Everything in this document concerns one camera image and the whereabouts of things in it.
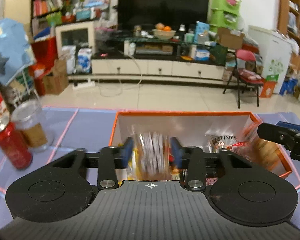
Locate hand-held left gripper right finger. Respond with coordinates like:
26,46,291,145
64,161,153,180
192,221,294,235
170,137,255,191

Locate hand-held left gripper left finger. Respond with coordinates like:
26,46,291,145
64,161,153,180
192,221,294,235
51,137,135,190

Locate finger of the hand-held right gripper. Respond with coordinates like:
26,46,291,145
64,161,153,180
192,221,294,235
257,123,300,166
276,121,300,134

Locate clear bread packet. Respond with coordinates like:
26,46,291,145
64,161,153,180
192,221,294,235
250,137,283,171

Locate orange cardboard box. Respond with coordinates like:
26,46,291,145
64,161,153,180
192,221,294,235
108,111,294,181

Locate white snack packet black print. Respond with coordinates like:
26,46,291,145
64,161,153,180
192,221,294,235
205,129,238,153

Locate red date snack packet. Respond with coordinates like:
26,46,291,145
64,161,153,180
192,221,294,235
222,141,257,164

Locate blue stool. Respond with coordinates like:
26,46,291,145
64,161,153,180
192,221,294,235
280,78,298,96

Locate orange white paper bag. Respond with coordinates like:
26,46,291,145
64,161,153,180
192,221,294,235
259,73,279,98

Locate purple checked tablecloth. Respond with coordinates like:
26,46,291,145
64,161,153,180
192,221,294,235
0,106,300,230

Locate red folding chair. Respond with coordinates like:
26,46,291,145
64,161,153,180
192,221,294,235
222,49,265,109

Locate white cabinet with green print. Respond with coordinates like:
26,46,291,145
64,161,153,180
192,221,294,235
248,26,293,95

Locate white power strip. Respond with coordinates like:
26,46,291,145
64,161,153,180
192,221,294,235
72,78,96,91

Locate white television stand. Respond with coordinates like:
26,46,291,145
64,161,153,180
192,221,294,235
91,33,237,86

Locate clear plastic jar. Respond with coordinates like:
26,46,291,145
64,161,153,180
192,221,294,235
10,100,55,153

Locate blue white bag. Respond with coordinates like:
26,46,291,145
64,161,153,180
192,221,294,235
77,48,93,74

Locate dark green bag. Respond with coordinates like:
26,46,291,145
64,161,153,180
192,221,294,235
210,44,228,66

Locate wooden bookshelf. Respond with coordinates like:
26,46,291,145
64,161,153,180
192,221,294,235
277,0,300,56

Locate red soda can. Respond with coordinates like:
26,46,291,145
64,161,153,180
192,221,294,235
0,116,34,170

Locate fruit bowl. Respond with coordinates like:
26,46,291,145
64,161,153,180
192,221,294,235
152,23,177,40

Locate blue tissue pack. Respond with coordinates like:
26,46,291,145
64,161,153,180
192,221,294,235
194,21,211,43

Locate white cabinet with glass door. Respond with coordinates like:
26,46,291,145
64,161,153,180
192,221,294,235
55,21,96,75

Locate green plastic drawers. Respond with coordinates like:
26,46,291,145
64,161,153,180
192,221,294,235
209,0,242,35

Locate black television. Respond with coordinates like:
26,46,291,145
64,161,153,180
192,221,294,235
118,0,211,31

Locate blue shark cloth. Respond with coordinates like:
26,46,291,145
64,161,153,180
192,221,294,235
0,18,37,86

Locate dark bookshelf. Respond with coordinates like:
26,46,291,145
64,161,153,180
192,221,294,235
30,0,81,41

